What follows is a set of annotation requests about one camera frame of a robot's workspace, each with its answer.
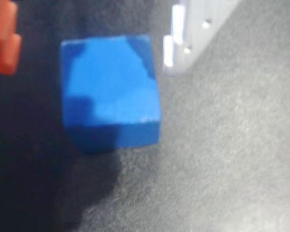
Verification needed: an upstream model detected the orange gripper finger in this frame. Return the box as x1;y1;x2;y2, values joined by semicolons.
0;0;23;76

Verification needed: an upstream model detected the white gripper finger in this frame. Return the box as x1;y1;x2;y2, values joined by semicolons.
162;0;240;77

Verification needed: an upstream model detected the blue cube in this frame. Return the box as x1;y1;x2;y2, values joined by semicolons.
59;33;162;156

